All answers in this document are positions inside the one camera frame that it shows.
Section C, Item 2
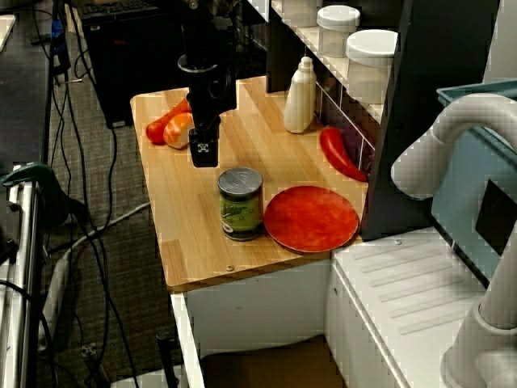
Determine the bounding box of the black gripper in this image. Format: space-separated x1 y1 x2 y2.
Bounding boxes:
186 66 237 169

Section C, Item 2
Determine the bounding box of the green tin can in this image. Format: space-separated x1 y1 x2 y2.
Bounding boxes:
217 167 265 243

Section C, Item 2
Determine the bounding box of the salmon sushi toy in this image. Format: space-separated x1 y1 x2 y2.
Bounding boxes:
162 112 195 151

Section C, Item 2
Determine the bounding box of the orange toy sausage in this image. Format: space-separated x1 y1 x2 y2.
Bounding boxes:
145 98 192 146

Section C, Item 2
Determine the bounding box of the white plastic bottle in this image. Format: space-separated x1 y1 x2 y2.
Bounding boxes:
283 56 317 135

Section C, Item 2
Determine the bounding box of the black computer tower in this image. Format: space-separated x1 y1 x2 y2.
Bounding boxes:
79 0 191 130

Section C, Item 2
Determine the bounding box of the red round plate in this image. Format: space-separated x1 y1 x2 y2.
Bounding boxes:
263 185 360 255

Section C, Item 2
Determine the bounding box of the red toy pepper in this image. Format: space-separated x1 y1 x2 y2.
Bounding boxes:
318 126 369 183

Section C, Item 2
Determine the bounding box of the green tool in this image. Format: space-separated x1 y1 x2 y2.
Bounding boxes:
0 161 70 228

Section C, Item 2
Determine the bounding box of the clear jar white lid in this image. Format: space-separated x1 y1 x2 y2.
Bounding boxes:
344 28 399 104
316 4 362 58

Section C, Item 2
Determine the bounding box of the white power strip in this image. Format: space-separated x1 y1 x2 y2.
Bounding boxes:
38 248 74 344

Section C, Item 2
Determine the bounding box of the black tripod pole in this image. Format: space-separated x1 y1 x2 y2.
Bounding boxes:
155 330 181 388

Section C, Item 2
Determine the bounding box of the dark shelf unit with tiles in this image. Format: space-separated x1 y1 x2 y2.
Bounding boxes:
264 0 502 243

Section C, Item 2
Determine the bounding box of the white toy kitchen cabinet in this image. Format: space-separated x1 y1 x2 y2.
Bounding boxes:
169 226 517 388

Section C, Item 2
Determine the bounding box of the grey toy faucet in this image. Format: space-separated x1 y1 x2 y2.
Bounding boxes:
390 93 517 388

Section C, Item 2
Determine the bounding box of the teal plastic bin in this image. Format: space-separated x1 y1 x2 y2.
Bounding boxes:
429 79 517 285

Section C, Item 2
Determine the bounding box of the black hanging cable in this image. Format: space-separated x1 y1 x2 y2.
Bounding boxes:
103 128 120 231

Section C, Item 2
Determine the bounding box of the white floor cable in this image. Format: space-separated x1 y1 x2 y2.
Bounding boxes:
46 200 151 262

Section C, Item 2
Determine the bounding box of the silver metal rail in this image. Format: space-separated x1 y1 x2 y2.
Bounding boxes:
0 164 42 388

